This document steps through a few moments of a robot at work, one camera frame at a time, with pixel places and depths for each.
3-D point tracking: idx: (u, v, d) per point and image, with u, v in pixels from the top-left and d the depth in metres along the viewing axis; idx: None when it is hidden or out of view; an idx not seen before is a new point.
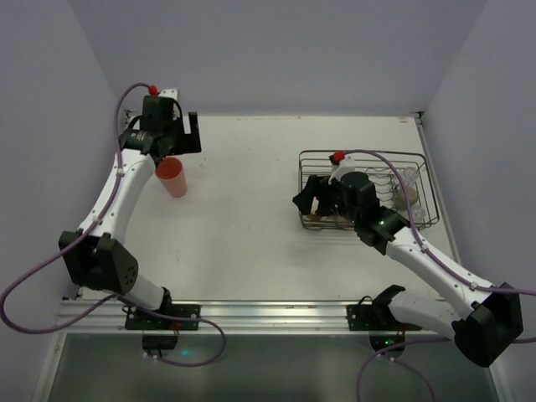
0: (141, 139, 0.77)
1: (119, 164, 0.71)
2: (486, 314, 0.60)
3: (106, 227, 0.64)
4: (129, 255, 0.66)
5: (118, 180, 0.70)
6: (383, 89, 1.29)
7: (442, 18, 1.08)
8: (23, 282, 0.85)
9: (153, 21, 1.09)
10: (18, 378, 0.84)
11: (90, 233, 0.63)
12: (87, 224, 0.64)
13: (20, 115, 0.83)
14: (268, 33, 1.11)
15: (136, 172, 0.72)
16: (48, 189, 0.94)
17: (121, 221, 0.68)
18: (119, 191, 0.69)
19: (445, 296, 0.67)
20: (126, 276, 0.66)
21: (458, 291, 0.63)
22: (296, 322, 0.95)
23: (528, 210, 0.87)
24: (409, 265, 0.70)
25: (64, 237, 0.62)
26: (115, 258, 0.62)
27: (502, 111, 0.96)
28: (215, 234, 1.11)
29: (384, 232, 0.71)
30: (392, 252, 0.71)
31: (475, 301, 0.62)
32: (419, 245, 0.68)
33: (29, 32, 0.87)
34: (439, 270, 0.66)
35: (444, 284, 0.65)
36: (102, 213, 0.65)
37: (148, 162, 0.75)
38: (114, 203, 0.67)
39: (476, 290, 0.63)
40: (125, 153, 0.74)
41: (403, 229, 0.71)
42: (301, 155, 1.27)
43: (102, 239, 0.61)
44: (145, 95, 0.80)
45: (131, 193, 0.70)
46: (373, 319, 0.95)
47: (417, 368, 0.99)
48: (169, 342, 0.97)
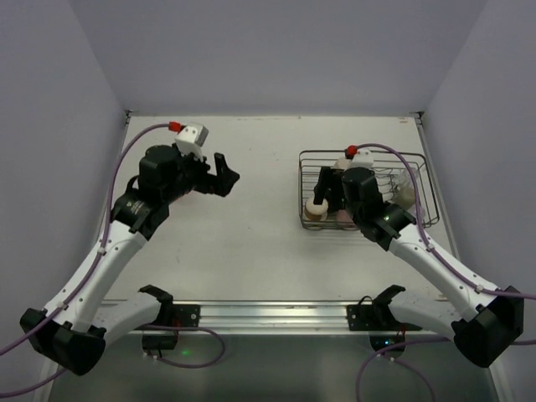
0: (134, 210, 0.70)
1: (104, 240, 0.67)
2: (490, 318, 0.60)
3: (69, 316, 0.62)
4: (95, 340, 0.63)
5: (98, 260, 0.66)
6: (383, 89, 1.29)
7: (442, 18, 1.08)
8: (23, 281, 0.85)
9: (153, 21, 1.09)
10: (19, 378, 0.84)
11: (54, 320, 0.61)
12: (52, 308, 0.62)
13: (20, 115, 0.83)
14: (268, 32, 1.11)
15: (120, 251, 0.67)
16: (48, 188, 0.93)
17: (93, 304, 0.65)
18: (94, 273, 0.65)
19: (448, 298, 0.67)
20: (87, 359, 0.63)
21: (463, 294, 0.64)
22: (296, 322, 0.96)
23: (528, 210, 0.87)
24: (414, 265, 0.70)
25: (28, 316, 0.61)
26: (74, 351, 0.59)
27: (503, 110, 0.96)
28: (216, 234, 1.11)
29: (389, 228, 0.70)
30: (395, 250, 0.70)
31: (480, 304, 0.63)
32: (424, 244, 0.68)
33: (29, 32, 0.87)
34: (444, 270, 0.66)
35: (449, 285, 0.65)
36: (71, 298, 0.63)
37: (138, 238, 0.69)
38: (85, 288, 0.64)
39: (481, 292, 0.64)
40: (115, 224, 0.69)
41: (408, 226, 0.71)
42: (301, 155, 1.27)
43: (60, 332, 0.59)
44: (141, 160, 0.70)
45: (109, 276, 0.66)
46: (372, 319, 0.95)
47: (417, 368, 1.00)
48: (169, 342, 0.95)
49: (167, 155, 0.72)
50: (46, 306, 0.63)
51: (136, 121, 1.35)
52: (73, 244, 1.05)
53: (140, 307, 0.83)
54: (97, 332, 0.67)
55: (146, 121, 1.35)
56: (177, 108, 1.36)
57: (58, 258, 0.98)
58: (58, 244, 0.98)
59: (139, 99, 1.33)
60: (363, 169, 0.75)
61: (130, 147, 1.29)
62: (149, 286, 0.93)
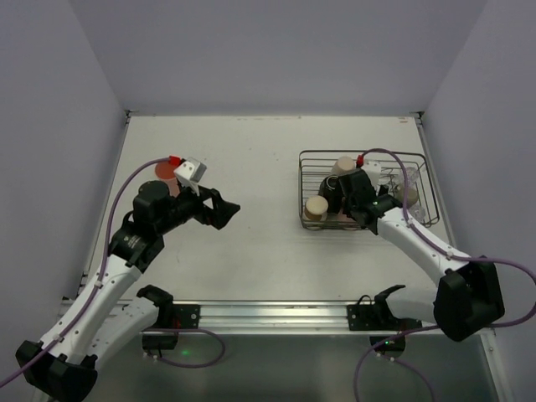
0: (131, 244, 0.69)
1: (101, 274, 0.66)
2: (457, 279, 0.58)
3: (64, 348, 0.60)
4: (90, 373, 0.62)
5: (95, 294, 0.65)
6: (383, 88, 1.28)
7: (442, 17, 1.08)
8: (23, 280, 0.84)
9: (153, 20, 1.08)
10: (20, 378, 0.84)
11: (48, 353, 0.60)
12: (48, 341, 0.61)
13: (20, 115, 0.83)
14: (268, 32, 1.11)
15: (116, 285, 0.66)
16: (47, 187, 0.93)
17: (88, 337, 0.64)
18: (90, 306, 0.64)
19: (425, 267, 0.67)
20: (80, 390, 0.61)
21: (435, 260, 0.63)
22: (296, 322, 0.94)
23: (528, 210, 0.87)
24: (396, 241, 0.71)
25: (23, 348, 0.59)
26: (69, 383, 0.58)
27: (504, 109, 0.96)
28: (215, 234, 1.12)
29: (375, 209, 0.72)
30: (381, 229, 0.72)
31: (450, 268, 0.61)
32: (404, 220, 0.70)
33: (28, 29, 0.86)
34: (421, 241, 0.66)
35: (423, 254, 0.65)
36: (67, 330, 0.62)
37: (134, 272, 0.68)
38: (80, 320, 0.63)
39: (451, 258, 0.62)
40: (111, 258, 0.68)
41: (394, 208, 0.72)
42: (302, 155, 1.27)
43: (54, 365, 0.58)
44: (136, 197, 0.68)
45: (105, 310, 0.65)
46: (372, 318, 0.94)
47: (416, 368, 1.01)
48: (168, 342, 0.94)
49: (161, 189, 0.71)
50: (42, 338, 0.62)
51: (136, 121, 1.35)
52: (73, 244, 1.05)
53: (135, 320, 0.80)
54: (91, 363, 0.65)
55: (146, 120, 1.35)
56: (177, 107, 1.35)
57: (58, 257, 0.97)
58: (58, 244, 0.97)
59: (139, 98, 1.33)
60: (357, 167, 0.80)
61: (130, 146, 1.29)
62: (149, 286, 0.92)
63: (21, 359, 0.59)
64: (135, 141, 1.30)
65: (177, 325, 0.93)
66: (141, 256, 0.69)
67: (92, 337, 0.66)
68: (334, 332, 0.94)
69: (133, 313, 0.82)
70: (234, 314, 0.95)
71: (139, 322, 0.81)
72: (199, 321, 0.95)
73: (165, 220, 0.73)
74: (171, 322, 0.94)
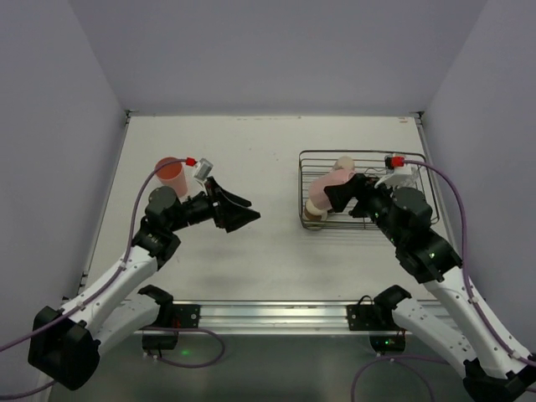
0: (153, 240, 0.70)
1: (126, 257, 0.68)
2: (517, 387, 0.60)
3: (84, 316, 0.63)
4: (94, 350, 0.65)
5: (118, 275, 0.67)
6: (383, 88, 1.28)
7: (442, 17, 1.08)
8: (23, 281, 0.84)
9: (153, 20, 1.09)
10: (19, 379, 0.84)
11: (69, 317, 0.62)
12: (69, 307, 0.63)
13: (19, 115, 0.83)
14: (267, 32, 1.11)
15: (138, 270, 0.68)
16: (47, 188, 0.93)
17: (105, 314, 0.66)
18: (111, 286, 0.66)
19: (476, 348, 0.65)
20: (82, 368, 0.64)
21: (497, 355, 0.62)
22: (296, 322, 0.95)
23: (528, 210, 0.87)
24: (448, 308, 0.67)
25: (43, 313, 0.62)
26: (79, 353, 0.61)
27: (503, 110, 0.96)
28: (216, 234, 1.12)
29: (432, 267, 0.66)
30: (433, 291, 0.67)
31: (511, 370, 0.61)
32: (466, 294, 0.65)
33: (28, 29, 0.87)
34: (484, 328, 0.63)
35: (483, 342, 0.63)
36: (90, 301, 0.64)
37: (154, 262, 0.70)
38: (103, 294, 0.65)
39: (514, 358, 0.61)
40: (136, 247, 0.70)
41: (454, 268, 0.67)
42: (302, 155, 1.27)
43: (74, 330, 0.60)
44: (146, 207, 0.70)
45: (124, 291, 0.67)
46: (372, 319, 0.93)
47: (419, 370, 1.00)
48: (169, 342, 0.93)
49: (167, 196, 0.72)
50: (62, 306, 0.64)
51: (136, 120, 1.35)
52: (72, 245, 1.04)
53: (138, 313, 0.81)
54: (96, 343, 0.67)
55: (146, 120, 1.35)
56: (177, 108, 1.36)
57: (57, 257, 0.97)
58: (57, 244, 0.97)
59: (138, 98, 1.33)
60: (419, 197, 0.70)
61: (130, 146, 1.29)
62: (150, 286, 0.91)
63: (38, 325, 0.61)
64: (135, 141, 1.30)
65: (177, 325, 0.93)
66: (159, 255, 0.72)
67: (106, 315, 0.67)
68: (334, 332, 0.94)
69: (139, 306, 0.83)
70: (234, 314, 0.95)
71: (141, 318, 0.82)
72: (199, 321, 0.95)
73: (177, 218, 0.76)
74: (171, 322, 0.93)
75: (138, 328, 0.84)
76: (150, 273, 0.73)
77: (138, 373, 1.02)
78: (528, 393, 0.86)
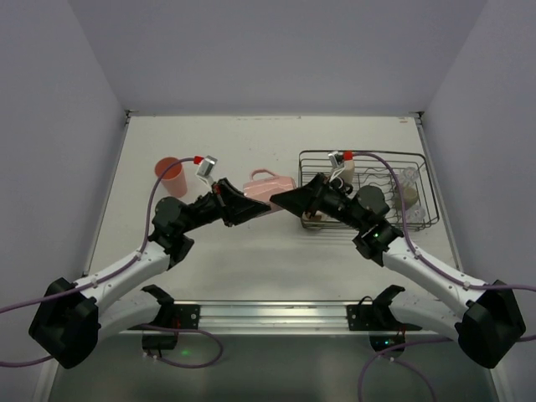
0: (164, 242, 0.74)
1: (143, 248, 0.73)
2: (481, 311, 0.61)
3: (95, 294, 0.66)
4: (95, 333, 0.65)
5: (133, 262, 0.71)
6: (383, 88, 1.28)
7: (442, 18, 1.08)
8: (23, 281, 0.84)
9: (153, 20, 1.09)
10: (20, 379, 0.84)
11: (80, 291, 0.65)
12: (84, 282, 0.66)
13: (19, 116, 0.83)
14: (268, 32, 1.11)
15: (152, 263, 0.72)
16: (47, 188, 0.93)
17: (110, 297, 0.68)
18: (125, 270, 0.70)
19: (442, 299, 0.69)
20: (81, 347, 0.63)
21: (451, 292, 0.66)
22: (296, 322, 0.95)
23: (528, 211, 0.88)
24: (407, 274, 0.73)
25: (55, 284, 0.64)
26: (83, 329, 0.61)
27: (503, 110, 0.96)
28: (215, 234, 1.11)
29: (380, 245, 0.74)
30: (389, 262, 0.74)
31: (470, 299, 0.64)
32: (411, 252, 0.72)
33: (28, 29, 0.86)
34: (433, 275, 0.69)
35: (438, 286, 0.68)
36: (103, 280, 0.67)
37: (166, 260, 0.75)
38: (115, 277, 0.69)
39: (468, 289, 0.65)
40: (152, 244, 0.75)
41: (396, 239, 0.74)
42: (302, 155, 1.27)
43: (85, 304, 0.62)
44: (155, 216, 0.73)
45: (133, 280, 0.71)
46: (373, 320, 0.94)
47: (417, 368, 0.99)
48: (169, 343, 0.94)
49: (174, 206, 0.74)
50: (76, 280, 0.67)
51: (136, 121, 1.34)
52: (72, 245, 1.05)
53: (139, 307, 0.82)
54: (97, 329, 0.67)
55: (146, 120, 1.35)
56: (177, 108, 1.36)
57: (57, 257, 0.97)
58: (57, 244, 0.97)
59: (139, 98, 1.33)
60: (378, 193, 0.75)
61: (130, 146, 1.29)
62: (152, 286, 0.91)
63: (50, 293, 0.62)
64: (135, 141, 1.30)
65: (177, 325, 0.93)
66: (172, 256, 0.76)
67: (112, 301, 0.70)
68: (334, 332, 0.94)
69: (141, 301, 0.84)
70: (234, 314, 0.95)
71: (141, 316, 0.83)
72: (198, 321, 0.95)
73: (189, 223, 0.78)
74: (171, 323, 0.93)
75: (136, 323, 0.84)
76: (161, 272, 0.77)
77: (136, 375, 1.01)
78: (526, 393, 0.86)
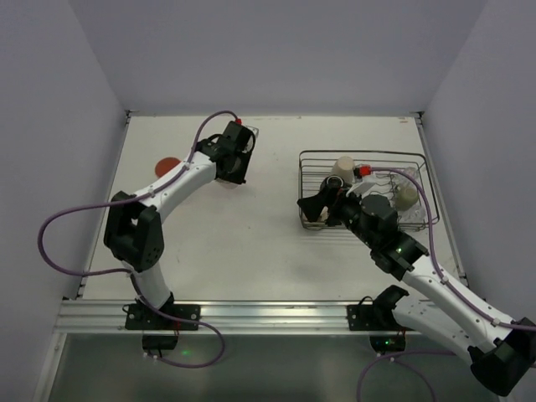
0: (213, 149, 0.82)
1: (189, 160, 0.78)
2: (509, 353, 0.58)
3: (155, 203, 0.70)
4: (160, 237, 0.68)
5: (182, 173, 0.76)
6: (383, 88, 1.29)
7: (442, 18, 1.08)
8: (23, 282, 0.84)
9: (153, 20, 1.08)
10: (18, 379, 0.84)
11: (140, 201, 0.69)
12: (141, 193, 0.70)
13: (19, 116, 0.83)
14: (268, 32, 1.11)
15: (199, 172, 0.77)
16: (46, 188, 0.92)
17: (167, 206, 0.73)
18: (177, 180, 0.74)
19: (464, 328, 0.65)
20: (148, 255, 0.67)
21: (479, 327, 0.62)
22: (296, 322, 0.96)
23: (528, 211, 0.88)
24: (429, 296, 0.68)
25: (120, 195, 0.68)
26: (148, 234, 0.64)
27: (504, 110, 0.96)
28: (216, 234, 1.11)
29: (402, 260, 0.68)
30: (410, 282, 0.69)
31: (497, 337, 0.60)
32: (438, 276, 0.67)
33: (29, 30, 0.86)
34: (461, 304, 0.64)
35: (464, 316, 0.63)
36: (158, 190, 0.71)
37: (212, 169, 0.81)
38: (169, 188, 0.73)
39: (497, 325, 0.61)
40: (196, 154, 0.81)
41: (420, 259, 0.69)
42: (302, 155, 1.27)
43: (146, 212, 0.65)
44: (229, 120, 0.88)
45: (186, 188, 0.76)
46: (373, 320, 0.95)
47: (417, 368, 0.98)
48: (169, 342, 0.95)
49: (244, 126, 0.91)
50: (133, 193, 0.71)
51: (136, 120, 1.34)
52: (72, 245, 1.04)
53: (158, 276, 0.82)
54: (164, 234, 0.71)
55: (146, 120, 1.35)
56: (177, 108, 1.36)
57: (57, 258, 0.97)
58: (57, 244, 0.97)
59: (139, 98, 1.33)
60: (383, 200, 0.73)
61: (129, 146, 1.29)
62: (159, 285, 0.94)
63: (115, 199, 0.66)
64: (135, 141, 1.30)
65: (177, 325, 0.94)
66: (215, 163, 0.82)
67: (167, 210, 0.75)
68: (333, 332, 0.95)
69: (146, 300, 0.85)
70: (233, 314, 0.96)
71: (158, 286, 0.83)
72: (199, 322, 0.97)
73: (239, 145, 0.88)
74: (172, 324, 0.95)
75: (153, 293, 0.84)
76: (204, 182, 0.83)
77: (126, 378, 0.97)
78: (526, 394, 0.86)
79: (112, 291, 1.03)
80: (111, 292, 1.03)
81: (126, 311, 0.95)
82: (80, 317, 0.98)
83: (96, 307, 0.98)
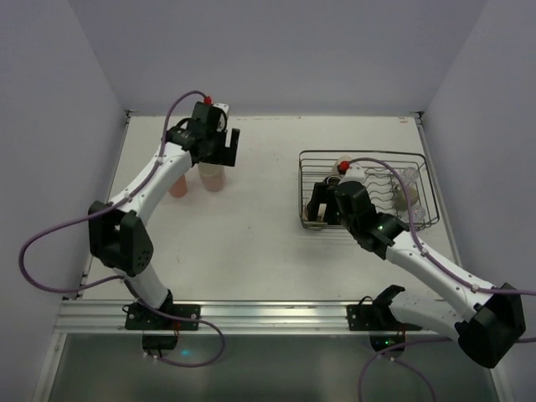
0: (184, 136, 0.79)
1: (161, 154, 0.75)
2: (489, 317, 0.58)
3: (134, 206, 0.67)
4: (146, 239, 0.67)
5: (156, 168, 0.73)
6: (383, 89, 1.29)
7: (442, 18, 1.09)
8: (23, 281, 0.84)
9: (153, 20, 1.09)
10: (18, 379, 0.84)
11: (118, 208, 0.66)
12: (118, 199, 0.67)
13: (20, 117, 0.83)
14: (268, 33, 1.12)
15: (173, 165, 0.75)
16: (47, 188, 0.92)
17: (148, 206, 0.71)
18: (152, 178, 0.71)
19: (447, 299, 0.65)
20: (139, 259, 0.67)
21: (459, 294, 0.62)
22: (296, 322, 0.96)
23: (528, 211, 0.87)
24: (410, 270, 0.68)
25: (95, 206, 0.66)
26: (132, 238, 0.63)
27: (504, 109, 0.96)
28: (215, 234, 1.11)
29: (383, 237, 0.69)
30: (392, 258, 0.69)
31: (477, 303, 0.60)
32: (418, 249, 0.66)
33: (29, 30, 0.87)
34: (441, 274, 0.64)
35: (445, 286, 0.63)
36: (135, 193, 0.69)
37: (187, 159, 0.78)
38: (145, 187, 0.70)
39: (476, 291, 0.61)
40: (168, 145, 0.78)
41: (402, 234, 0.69)
42: (302, 155, 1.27)
43: (126, 218, 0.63)
44: (196, 103, 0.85)
45: (162, 183, 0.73)
46: (373, 319, 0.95)
47: (417, 368, 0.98)
48: (169, 342, 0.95)
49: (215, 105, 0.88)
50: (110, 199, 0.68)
51: (136, 121, 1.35)
52: (72, 245, 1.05)
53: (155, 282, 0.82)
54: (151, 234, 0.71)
55: (146, 120, 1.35)
56: (177, 108, 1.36)
57: (56, 257, 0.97)
58: (56, 244, 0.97)
59: (140, 99, 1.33)
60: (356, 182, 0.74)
61: (130, 146, 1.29)
62: None
63: (93, 211, 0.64)
64: (134, 141, 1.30)
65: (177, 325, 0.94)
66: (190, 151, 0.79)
67: (151, 209, 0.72)
68: (333, 332, 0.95)
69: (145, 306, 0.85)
70: (234, 315, 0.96)
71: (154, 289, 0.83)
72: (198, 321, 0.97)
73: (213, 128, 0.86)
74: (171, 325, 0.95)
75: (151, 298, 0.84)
76: (183, 172, 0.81)
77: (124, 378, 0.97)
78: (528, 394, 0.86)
79: (112, 291, 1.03)
80: (111, 292, 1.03)
81: (126, 311, 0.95)
82: (80, 317, 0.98)
83: (97, 307, 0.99)
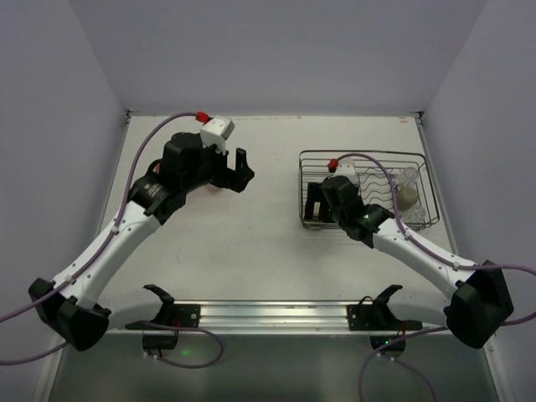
0: (152, 194, 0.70)
1: (118, 220, 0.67)
2: (470, 292, 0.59)
3: (75, 292, 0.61)
4: (95, 322, 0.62)
5: (110, 239, 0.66)
6: (383, 88, 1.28)
7: (442, 18, 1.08)
8: (23, 281, 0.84)
9: (153, 20, 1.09)
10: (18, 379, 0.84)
11: (59, 293, 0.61)
12: (61, 281, 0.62)
13: (20, 117, 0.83)
14: (268, 33, 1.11)
15: (132, 233, 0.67)
16: (47, 188, 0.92)
17: (99, 284, 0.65)
18: (103, 252, 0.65)
19: (431, 280, 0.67)
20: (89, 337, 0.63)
21: (440, 272, 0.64)
22: (296, 322, 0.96)
23: (527, 212, 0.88)
24: (396, 255, 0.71)
25: (37, 286, 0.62)
26: (70, 329, 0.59)
27: (504, 110, 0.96)
28: (215, 234, 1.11)
29: (369, 224, 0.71)
30: (378, 245, 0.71)
31: (460, 280, 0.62)
32: (402, 234, 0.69)
33: (29, 30, 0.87)
34: (425, 255, 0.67)
35: (428, 266, 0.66)
36: (80, 273, 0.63)
37: (152, 222, 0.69)
38: (94, 265, 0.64)
39: (458, 269, 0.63)
40: (130, 205, 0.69)
41: (387, 221, 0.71)
42: (302, 155, 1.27)
43: (65, 307, 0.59)
44: (167, 142, 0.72)
45: (116, 257, 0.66)
46: (373, 319, 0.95)
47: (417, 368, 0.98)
48: (169, 342, 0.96)
49: (193, 141, 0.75)
50: (54, 279, 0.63)
51: (136, 120, 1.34)
52: (72, 244, 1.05)
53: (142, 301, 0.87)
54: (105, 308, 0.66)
55: (146, 120, 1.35)
56: (177, 108, 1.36)
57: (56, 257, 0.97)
58: (56, 244, 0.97)
59: (139, 98, 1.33)
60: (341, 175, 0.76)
61: (129, 146, 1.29)
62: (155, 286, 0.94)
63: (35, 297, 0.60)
64: (134, 141, 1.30)
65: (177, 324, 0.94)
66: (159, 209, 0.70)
67: (104, 286, 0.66)
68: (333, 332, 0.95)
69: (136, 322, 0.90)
70: (234, 315, 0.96)
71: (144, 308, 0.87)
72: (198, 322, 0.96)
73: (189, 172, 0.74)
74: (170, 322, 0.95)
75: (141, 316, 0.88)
76: (151, 234, 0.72)
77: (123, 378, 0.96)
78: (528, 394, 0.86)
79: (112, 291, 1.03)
80: None
81: None
82: None
83: None
